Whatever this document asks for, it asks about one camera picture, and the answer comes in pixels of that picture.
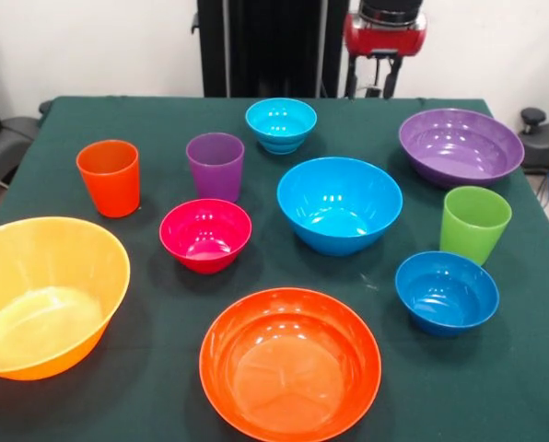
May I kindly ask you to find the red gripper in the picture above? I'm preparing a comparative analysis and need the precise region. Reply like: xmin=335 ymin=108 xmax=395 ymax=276
xmin=343 ymin=12 xmax=428 ymax=100

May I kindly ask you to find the large sky blue bowl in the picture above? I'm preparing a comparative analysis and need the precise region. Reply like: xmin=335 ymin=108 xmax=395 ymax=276
xmin=276 ymin=157 xmax=404 ymax=258

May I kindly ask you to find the small light blue bowl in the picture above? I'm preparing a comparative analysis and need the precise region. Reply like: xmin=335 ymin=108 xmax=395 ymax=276
xmin=244 ymin=97 xmax=318 ymax=156

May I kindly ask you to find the purple bowl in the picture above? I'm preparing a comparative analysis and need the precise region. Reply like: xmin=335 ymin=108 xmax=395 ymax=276
xmin=398 ymin=108 xmax=526 ymax=189

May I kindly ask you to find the green cup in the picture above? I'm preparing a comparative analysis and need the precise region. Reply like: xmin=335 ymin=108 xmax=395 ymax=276
xmin=438 ymin=185 xmax=513 ymax=267

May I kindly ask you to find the purple cup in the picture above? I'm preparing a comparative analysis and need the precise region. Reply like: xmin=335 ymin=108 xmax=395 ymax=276
xmin=185 ymin=132 xmax=246 ymax=204

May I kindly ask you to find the dark green table cloth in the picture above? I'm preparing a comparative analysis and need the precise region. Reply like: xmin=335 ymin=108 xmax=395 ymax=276
xmin=0 ymin=95 xmax=549 ymax=442

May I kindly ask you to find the dark blue bowl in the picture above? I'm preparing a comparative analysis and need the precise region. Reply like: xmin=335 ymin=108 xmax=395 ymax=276
xmin=394 ymin=250 xmax=500 ymax=337

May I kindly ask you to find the pink bowl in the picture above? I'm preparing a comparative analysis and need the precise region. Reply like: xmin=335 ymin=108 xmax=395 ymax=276
xmin=158 ymin=198 xmax=253 ymax=275

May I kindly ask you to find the orange cup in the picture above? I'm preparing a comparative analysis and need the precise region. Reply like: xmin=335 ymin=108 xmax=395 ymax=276
xmin=75 ymin=139 xmax=142 ymax=218

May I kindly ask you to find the orange bowl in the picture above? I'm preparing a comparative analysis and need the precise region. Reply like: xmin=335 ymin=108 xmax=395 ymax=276
xmin=198 ymin=287 xmax=382 ymax=430

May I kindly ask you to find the yellow bowl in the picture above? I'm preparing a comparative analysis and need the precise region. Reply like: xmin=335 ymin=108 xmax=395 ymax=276
xmin=0 ymin=215 xmax=132 ymax=382

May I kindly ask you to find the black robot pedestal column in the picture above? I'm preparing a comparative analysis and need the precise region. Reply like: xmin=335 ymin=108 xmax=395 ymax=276
xmin=191 ymin=0 xmax=352 ymax=99

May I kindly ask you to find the black pedestal leg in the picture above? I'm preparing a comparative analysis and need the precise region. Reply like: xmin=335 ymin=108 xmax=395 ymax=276
xmin=0 ymin=99 xmax=54 ymax=185
xmin=518 ymin=107 xmax=549 ymax=206

